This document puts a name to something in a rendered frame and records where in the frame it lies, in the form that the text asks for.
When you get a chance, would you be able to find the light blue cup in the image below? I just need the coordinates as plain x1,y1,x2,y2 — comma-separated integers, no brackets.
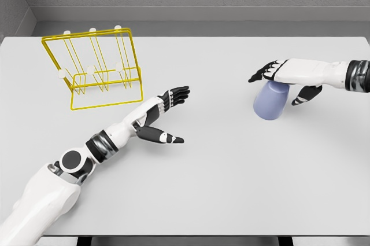
253,80,291,121

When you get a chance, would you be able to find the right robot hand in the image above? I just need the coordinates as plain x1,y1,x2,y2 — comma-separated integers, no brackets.
247,58,323,107

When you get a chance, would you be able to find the yellow wire cup holder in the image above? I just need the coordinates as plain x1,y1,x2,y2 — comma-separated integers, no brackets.
40,25,144,111

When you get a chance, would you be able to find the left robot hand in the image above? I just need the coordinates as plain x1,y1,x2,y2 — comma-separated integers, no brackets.
127,85,191,145

